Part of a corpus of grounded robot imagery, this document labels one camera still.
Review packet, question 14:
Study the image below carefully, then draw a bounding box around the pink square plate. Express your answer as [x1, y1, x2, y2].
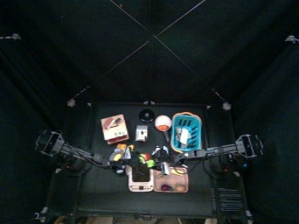
[154, 166, 191, 193]

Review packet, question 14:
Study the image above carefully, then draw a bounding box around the yellow toy food piece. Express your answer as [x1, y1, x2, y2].
[171, 168, 187, 177]

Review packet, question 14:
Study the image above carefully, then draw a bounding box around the orange toy food piece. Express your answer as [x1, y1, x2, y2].
[117, 143, 137, 152]

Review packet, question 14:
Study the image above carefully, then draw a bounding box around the small white box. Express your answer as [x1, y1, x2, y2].
[135, 124, 150, 143]

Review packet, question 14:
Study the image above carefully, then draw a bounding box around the white item in basket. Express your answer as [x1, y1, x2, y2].
[177, 127, 193, 146]

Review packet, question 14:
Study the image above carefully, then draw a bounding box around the teal basket with orange rim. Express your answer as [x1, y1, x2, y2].
[170, 111, 203, 154]

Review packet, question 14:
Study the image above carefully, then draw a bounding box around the white and orange ladle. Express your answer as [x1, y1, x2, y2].
[154, 115, 174, 144]

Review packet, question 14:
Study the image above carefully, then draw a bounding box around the black round disc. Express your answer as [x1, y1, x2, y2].
[138, 108, 157, 124]

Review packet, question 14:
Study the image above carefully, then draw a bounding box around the white printed label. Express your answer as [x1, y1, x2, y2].
[217, 187, 245, 214]

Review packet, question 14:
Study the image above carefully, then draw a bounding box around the metal frame bracket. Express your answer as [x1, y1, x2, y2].
[285, 34, 299, 44]
[0, 33, 23, 41]

